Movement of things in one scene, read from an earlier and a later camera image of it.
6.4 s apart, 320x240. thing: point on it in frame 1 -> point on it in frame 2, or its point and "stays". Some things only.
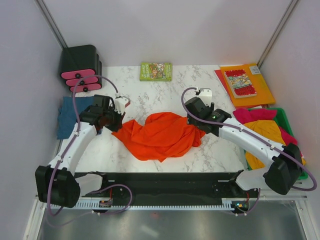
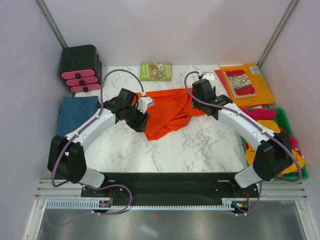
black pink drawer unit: (76, 63) stays
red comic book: (240, 83) stays
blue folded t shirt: (67, 119) stays
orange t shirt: (162, 136) -> (170, 109)
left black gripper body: (113, 119) -> (133, 117)
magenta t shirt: (243, 115) stays
